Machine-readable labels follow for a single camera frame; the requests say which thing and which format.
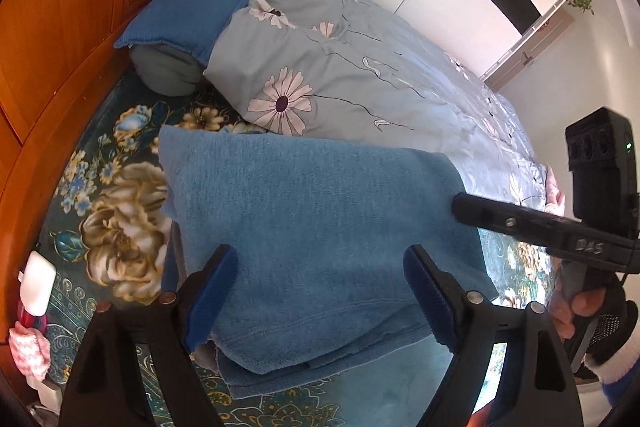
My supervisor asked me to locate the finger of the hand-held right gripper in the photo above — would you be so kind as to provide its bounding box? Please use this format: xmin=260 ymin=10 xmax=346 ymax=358
xmin=451 ymin=192 xmax=566 ymax=253

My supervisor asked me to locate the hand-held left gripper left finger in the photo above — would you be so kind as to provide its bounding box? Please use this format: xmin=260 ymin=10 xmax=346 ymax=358
xmin=57 ymin=244 xmax=240 ymax=427

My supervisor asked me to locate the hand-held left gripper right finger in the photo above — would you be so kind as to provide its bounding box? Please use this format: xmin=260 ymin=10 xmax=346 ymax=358
xmin=402 ymin=244 xmax=586 ymax=427

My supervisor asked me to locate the blue fleece garment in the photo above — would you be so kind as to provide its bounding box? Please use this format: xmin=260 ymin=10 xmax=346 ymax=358
xmin=157 ymin=126 xmax=500 ymax=400

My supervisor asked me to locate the person's right forearm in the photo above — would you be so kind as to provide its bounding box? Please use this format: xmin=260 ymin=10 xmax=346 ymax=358
xmin=582 ymin=342 xmax=636 ymax=408

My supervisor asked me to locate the person's right hand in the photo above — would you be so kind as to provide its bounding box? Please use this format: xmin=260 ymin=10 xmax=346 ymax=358
xmin=547 ymin=277 xmax=628 ymax=360

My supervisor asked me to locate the pale pink cloth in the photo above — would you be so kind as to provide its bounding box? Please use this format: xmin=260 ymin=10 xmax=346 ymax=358
xmin=542 ymin=167 xmax=566 ymax=212

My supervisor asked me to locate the teal floral blanket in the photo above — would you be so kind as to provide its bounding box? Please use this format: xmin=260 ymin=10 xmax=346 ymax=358
xmin=42 ymin=72 xmax=561 ymax=427

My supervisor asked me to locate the light blue floral quilt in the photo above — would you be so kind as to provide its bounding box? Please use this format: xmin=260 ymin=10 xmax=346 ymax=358
xmin=202 ymin=0 xmax=551 ymax=208

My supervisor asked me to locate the pink knitted cloth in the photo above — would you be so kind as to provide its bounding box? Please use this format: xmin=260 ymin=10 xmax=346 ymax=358
xmin=9 ymin=322 xmax=51 ymax=380

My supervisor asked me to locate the grey pillow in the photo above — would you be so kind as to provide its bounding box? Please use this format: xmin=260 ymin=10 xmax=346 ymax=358
xmin=131 ymin=44 xmax=206 ymax=96

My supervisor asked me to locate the wooden headboard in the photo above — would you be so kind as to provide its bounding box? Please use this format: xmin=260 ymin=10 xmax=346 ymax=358
xmin=0 ymin=0 xmax=273 ymax=358

